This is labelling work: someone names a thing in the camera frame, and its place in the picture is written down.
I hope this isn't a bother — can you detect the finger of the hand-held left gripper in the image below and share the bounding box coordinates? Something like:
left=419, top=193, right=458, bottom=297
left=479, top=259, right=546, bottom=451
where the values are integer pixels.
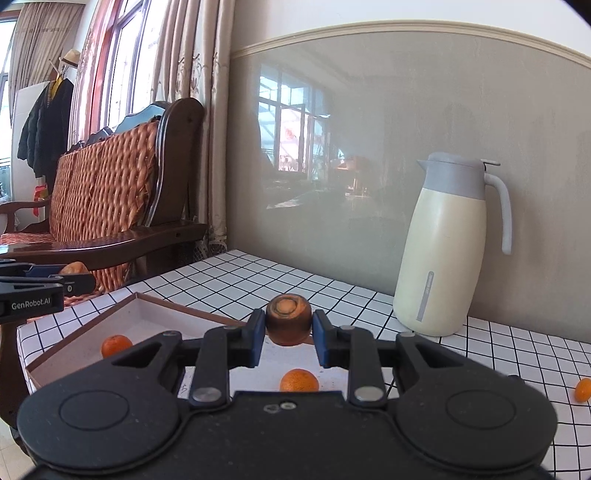
left=0, top=273, right=97, bottom=297
left=0, top=259, right=64, bottom=278

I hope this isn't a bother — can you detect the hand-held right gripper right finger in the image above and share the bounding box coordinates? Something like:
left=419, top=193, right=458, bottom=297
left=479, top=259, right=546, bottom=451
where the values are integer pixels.
left=313, top=309, right=479, bottom=409

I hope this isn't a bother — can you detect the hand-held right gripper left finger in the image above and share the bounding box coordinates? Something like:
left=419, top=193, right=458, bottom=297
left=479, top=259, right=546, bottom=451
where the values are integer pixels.
left=113, top=309, right=267, bottom=409

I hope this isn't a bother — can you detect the dark brown carrot piece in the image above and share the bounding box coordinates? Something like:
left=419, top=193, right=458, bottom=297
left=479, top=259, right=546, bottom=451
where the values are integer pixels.
left=265, top=294, right=313, bottom=347

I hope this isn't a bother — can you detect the large orange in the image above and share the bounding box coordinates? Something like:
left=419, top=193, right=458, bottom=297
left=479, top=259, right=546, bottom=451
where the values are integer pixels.
left=279, top=368, right=320, bottom=393

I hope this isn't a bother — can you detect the medium orange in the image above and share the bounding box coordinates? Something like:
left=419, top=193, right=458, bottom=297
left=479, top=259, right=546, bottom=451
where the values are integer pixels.
left=100, top=335, right=134, bottom=358

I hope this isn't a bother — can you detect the brown cardboard box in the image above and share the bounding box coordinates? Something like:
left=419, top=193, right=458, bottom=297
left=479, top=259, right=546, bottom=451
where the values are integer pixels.
left=25, top=292, right=352, bottom=402

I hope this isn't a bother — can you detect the white checked tablecloth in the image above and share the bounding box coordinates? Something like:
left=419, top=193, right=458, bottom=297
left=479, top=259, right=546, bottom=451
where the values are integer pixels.
left=16, top=249, right=591, bottom=480

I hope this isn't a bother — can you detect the orange woven seat cushion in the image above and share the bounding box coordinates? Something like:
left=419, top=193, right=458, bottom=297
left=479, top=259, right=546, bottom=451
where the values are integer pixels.
left=0, top=121, right=160, bottom=296

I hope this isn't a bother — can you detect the black jacket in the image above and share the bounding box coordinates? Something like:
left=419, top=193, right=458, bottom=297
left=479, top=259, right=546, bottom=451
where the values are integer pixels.
left=17, top=78, right=75, bottom=179

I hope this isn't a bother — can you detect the white cabinet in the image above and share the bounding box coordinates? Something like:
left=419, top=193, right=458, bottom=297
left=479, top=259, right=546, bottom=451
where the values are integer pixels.
left=11, top=80, right=52, bottom=204

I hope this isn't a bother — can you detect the dark wooden sofa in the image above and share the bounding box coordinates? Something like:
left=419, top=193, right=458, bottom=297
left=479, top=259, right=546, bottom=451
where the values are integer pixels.
left=0, top=98, right=209, bottom=301

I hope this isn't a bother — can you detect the beige embroidered curtain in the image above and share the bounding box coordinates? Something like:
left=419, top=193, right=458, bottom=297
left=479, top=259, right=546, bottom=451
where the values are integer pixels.
left=9, top=0, right=88, bottom=90
left=152, top=0, right=235, bottom=259

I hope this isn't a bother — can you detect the red framed window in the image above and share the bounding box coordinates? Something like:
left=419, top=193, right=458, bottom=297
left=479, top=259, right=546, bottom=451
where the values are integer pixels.
left=76, top=0, right=161, bottom=149

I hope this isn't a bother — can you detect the cream thermos jug grey handle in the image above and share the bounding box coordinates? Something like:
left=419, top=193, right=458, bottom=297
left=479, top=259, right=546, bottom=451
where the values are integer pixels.
left=392, top=152, right=513, bottom=337

